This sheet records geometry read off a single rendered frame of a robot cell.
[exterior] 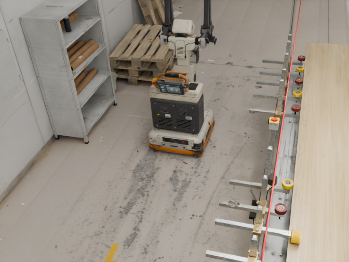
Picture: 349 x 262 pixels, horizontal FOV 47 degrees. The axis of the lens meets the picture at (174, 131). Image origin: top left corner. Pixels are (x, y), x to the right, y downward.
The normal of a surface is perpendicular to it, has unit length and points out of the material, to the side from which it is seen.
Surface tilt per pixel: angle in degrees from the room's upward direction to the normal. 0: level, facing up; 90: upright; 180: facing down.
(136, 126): 0
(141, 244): 0
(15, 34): 90
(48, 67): 90
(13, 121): 90
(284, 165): 0
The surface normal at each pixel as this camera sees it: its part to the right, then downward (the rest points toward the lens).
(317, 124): -0.06, -0.80
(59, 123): -0.29, 0.59
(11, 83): 0.95, 0.12
